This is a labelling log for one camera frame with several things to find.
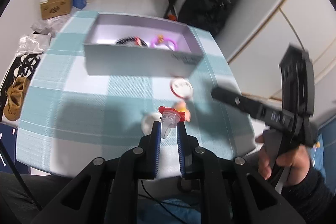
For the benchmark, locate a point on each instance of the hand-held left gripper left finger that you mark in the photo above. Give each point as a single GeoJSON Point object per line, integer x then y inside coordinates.
{"type": "Point", "coordinates": [155, 148]}

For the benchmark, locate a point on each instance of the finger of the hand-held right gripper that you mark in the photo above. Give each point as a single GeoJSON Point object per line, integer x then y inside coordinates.
{"type": "Point", "coordinates": [236, 101]}

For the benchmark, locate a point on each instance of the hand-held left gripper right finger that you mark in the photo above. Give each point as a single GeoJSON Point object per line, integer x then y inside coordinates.
{"type": "Point", "coordinates": [181, 148]}

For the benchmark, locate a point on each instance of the clear pacifier red shield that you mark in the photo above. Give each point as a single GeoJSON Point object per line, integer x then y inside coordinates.
{"type": "Point", "coordinates": [169, 119]}

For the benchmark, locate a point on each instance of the grey cardboard box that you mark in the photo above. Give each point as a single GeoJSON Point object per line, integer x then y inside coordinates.
{"type": "Point", "coordinates": [136, 61]}

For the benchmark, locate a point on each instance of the person's right forearm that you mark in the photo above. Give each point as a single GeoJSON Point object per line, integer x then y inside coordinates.
{"type": "Point", "coordinates": [315, 197]}

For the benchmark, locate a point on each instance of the person's right hand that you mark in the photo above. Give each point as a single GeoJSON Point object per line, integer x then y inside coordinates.
{"type": "Point", "coordinates": [296, 166]}

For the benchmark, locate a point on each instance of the plain white round badge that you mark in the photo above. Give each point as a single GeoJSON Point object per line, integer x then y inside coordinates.
{"type": "Point", "coordinates": [148, 123]}

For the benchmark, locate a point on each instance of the small orange toy figure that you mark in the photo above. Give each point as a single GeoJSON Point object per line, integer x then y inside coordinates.
{"type": "Point", "coordinates": [183, 109]}

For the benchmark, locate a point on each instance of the round badge with red rim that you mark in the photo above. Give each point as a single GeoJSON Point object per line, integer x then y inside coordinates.
{"type": "Point", "coordinates": [181, 88]}

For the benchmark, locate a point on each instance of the white wardrobe with gold trim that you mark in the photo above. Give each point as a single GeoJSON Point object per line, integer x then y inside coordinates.
{"type": "Point", "coordinates": [275, 16]}

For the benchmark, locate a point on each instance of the checkered teal tablecloth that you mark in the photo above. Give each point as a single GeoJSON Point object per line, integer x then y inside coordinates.
{"type": "Point", "coordinates": [92, 108]}

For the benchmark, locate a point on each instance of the brown shoe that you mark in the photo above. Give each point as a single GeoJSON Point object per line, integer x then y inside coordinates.
{"type": "Point", "coordinates": [18, 90]}
{"type": "Point", "coordinates": [11, 112]}

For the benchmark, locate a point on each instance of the dark blue printed box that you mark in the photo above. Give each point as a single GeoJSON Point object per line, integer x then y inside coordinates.
{"type": "Point", "coordinates": [6, 145]}

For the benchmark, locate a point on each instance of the black and white patterned mat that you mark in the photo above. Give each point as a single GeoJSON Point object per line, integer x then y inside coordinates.
{"type": "Point", "coordinates": [29, 64]}

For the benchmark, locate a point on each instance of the clear plastic bag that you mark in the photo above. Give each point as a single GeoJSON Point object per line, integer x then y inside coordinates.
{"type": "Point", "coordinates": [34, 43]}
{"type": "Point", "coordinates": [48, 26]}

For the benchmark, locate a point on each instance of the brown cardboard box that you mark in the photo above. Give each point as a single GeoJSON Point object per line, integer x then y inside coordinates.
{"type": "Point", "coordinates": [56, 2]}

